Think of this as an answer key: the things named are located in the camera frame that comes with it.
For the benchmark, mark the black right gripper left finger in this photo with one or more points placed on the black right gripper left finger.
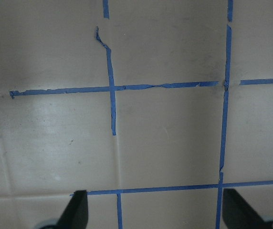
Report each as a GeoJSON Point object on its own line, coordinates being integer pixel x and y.
{"type": "Point", "coordinates": [75, 215]}

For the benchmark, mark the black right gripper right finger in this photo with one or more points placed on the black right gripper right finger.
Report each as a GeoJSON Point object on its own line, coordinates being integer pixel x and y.
{"type": "Point", "coordinates": [238, 214]}

